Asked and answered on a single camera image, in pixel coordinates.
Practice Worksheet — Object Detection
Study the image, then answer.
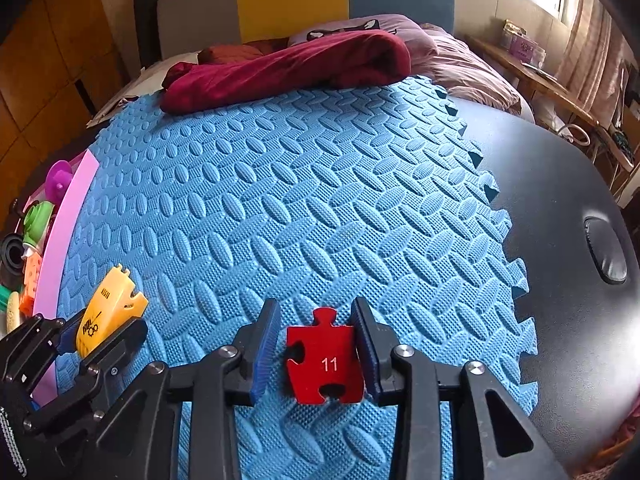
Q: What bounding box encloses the grey yellow blue headboard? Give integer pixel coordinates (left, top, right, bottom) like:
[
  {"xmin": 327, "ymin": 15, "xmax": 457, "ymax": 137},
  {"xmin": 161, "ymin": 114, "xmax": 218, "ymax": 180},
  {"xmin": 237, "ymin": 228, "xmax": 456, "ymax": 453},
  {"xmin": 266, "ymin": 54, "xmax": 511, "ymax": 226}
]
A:
[{"xmin": 157, "ymin": 0, "xmax": 455, "ymax": 58}]

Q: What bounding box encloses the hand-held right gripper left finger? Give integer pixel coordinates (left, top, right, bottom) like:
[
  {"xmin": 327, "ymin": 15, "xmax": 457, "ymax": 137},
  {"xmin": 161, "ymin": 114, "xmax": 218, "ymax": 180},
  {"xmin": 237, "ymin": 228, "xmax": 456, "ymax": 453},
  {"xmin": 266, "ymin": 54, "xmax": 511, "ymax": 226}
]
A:
[{"xmin": 75, "ymin": 297, "xmax": 283, "ymax": 480}]

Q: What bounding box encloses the rust brown pillow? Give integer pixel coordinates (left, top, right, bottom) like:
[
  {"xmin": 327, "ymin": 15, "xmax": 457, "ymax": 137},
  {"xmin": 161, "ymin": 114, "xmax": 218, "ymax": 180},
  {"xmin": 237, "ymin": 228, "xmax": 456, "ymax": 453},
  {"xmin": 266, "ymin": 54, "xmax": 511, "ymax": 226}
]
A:
[{"xmin": 197, "ymin": 44, "xmax": 263, "ymax": 65}]

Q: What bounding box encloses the wooden side table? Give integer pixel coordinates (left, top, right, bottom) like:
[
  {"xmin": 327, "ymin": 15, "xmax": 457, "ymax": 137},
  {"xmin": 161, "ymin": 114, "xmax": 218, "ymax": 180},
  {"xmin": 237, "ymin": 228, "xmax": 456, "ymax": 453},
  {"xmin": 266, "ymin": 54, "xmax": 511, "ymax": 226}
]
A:
[{"xmin": 462, "ymin": 35, "xmax": 636, "ymax": 171}]

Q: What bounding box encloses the yellow round toy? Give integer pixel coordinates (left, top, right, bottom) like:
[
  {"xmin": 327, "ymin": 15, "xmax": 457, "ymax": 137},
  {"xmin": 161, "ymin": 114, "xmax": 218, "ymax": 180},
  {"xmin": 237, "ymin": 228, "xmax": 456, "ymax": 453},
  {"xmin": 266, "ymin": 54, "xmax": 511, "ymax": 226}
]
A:
[{"xmin": 5, "ymin": 294, "xmax": 23, "ymax": 333}]

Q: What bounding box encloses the blue foam mat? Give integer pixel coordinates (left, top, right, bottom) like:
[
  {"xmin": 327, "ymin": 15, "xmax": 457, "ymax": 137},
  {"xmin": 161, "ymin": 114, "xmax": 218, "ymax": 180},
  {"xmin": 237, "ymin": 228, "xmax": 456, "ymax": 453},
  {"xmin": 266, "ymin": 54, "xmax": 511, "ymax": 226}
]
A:
[{"xmin": 52, "ymin": 77, "xmax": 538, "ymax": 480}]

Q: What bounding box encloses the purple storage box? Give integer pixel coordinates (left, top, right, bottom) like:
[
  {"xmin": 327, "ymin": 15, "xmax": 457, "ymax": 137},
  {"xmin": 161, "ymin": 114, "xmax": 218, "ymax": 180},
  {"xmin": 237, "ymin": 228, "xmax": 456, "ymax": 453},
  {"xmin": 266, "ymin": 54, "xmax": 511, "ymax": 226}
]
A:
[{"xmin": 501, "ymin": 19, "xmax": 547, "ymax": 66}]

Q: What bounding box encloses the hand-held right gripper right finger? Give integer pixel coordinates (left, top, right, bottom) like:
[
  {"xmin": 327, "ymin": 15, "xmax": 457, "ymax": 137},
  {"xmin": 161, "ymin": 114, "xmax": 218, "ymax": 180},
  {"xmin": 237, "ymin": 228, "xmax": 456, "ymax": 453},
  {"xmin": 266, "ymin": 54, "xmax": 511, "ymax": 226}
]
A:
[{"xmin": 350, "ymin": 297, "xmax": 571, "ymax": 480}]

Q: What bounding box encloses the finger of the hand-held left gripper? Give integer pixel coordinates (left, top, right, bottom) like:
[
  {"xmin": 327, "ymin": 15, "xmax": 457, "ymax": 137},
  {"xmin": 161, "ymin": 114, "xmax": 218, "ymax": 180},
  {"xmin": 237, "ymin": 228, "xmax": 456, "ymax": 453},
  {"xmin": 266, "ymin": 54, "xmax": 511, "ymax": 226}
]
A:
[
  {"xmin": 25, "ymin": 320, "xmax": 148, "ymax": 431},
  {"xmin": 0, "ymin": 310, "xmax": 86, "ymax": 396}
]

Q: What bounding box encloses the pink curtain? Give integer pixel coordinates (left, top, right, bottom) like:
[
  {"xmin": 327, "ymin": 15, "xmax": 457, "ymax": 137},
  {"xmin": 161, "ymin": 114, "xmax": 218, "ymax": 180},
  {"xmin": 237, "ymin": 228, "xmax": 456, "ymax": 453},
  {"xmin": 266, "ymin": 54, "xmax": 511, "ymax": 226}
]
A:
[{"xmin": 552, "ymin": 0, "xmax": 631, "ymax": 116}]

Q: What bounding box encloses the purple cat pillow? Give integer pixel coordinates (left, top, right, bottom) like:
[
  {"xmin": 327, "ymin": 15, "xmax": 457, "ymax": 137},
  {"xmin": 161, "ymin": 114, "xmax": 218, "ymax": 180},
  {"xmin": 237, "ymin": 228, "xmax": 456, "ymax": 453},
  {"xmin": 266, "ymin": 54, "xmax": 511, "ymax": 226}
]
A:
[{"xmin": 287, "ymin": 14, "xmax": 438, "ymax": 56}]

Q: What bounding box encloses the red puzzle piece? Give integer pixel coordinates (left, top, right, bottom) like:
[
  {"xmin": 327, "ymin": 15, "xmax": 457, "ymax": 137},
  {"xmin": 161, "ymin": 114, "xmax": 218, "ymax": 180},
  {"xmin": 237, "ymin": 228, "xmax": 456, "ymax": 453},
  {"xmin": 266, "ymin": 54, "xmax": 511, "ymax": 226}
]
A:
[{"xmin": 284, "ymin": 308, "xmax": 363, "ymax": 406}]

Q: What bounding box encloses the magenta plastic toy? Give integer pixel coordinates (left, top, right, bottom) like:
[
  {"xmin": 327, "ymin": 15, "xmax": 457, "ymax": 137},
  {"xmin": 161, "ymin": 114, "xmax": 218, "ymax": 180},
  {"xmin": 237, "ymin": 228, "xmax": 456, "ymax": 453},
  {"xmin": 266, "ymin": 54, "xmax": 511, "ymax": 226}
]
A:
[{"xmin": 46, "ymin": 160, "xmax": 86, "ymax": 198}]

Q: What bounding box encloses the pink duvet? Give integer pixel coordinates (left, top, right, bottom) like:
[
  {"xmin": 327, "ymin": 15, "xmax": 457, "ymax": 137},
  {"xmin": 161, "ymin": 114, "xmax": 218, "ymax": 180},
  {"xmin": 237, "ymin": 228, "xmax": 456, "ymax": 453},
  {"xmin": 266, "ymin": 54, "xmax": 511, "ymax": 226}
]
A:
[{"xmin": 420, "ymin": 22, "xmax": 523, "ymax": 121}]

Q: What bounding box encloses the yellow plastic clip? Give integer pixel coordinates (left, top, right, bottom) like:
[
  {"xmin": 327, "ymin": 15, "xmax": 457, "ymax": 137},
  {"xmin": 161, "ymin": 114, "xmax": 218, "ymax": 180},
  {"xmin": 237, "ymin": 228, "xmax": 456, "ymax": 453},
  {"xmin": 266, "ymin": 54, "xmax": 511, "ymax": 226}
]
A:
[{"xmin": 75, "ymin": 266, "xmax": 150, "ymax": 356}]

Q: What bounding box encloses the pink cardboard box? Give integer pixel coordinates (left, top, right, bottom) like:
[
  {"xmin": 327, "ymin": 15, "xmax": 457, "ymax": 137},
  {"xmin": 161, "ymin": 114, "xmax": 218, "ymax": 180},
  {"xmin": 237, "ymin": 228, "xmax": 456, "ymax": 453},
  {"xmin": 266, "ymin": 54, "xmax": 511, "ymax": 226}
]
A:
[{"xmin": 10, "ymin": 150, "xmax": 101, "ymax": 406}]

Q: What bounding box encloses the dark red blanket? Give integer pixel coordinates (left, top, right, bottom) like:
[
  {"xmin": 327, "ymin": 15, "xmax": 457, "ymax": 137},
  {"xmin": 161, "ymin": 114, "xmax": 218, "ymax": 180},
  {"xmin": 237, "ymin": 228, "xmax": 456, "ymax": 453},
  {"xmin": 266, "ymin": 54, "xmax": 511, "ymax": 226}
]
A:
[{"xmin": 160, "ymin": 29, "xmax": 412, "ymax": 113}]

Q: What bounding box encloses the brown wooden wardrobe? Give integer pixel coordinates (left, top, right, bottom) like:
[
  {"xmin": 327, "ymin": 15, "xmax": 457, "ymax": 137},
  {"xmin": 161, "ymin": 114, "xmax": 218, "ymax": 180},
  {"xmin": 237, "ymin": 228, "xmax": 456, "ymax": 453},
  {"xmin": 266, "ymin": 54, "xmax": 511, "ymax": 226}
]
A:
[{"xmin": 0, "ymin": 0, "xmax": 141, "ymax": 221}]

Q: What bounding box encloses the silver black lens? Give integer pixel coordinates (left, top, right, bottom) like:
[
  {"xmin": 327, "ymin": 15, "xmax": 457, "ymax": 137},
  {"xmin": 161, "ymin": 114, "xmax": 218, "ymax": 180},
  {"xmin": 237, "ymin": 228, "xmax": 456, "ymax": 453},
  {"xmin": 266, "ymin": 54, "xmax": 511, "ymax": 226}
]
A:
[{"xmin": 0, "ymin": 236, "xmax": 26, "ymax": 286}]

